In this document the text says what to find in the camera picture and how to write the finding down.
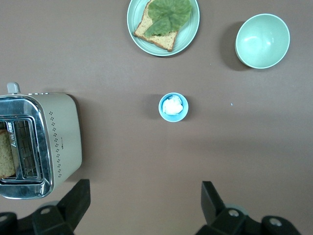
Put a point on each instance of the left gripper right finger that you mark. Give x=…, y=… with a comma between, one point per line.
x=220, y=220

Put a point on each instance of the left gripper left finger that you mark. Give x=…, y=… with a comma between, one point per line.
x=63, y=215

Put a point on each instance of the blue plastic cup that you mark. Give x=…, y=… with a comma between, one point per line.
x=171, y=118

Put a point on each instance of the beige steel toaster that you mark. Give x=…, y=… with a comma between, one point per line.
x=63, y=137

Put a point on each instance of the brown toast slice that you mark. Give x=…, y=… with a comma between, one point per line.
x=6, y=154

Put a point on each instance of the white crumpled paper ball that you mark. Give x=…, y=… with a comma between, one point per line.
x=172, y=105

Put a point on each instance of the green bowl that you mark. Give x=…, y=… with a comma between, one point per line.
x=262, y=41

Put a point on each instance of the green round plate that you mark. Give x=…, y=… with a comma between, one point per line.
x=188, y=36

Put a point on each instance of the brown bread slice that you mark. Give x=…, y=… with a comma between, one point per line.
x=161, y=40

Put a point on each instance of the green lettuce leaf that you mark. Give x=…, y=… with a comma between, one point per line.
x=168, y=14

